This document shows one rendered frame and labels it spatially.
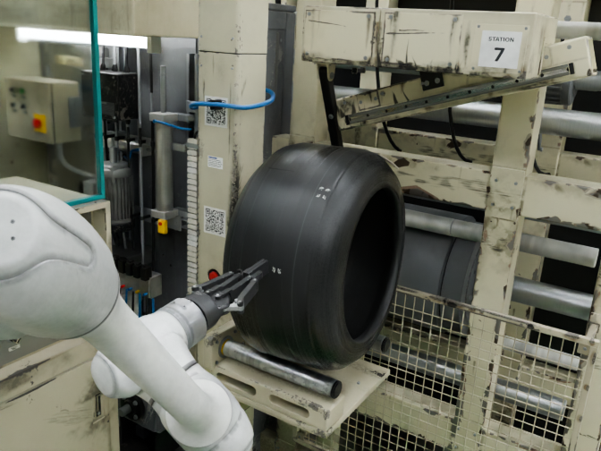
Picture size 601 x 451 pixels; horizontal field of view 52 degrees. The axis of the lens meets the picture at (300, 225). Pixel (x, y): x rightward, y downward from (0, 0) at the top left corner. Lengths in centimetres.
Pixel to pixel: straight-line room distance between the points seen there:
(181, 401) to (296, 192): 63
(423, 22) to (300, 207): 56
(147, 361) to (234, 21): 95
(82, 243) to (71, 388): 128
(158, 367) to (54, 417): 98
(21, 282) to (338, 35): 132
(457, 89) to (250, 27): 56
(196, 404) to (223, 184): 83
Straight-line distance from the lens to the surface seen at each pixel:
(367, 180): 141
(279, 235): 133
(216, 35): 158
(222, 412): 100
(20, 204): 49
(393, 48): 162
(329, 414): 153
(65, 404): 179
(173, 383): 85
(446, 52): 156
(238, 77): 155
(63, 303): 52
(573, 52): 163
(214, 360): 167
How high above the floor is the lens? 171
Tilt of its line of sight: 17 degrees down
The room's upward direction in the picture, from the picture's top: 3 degrees clockwise
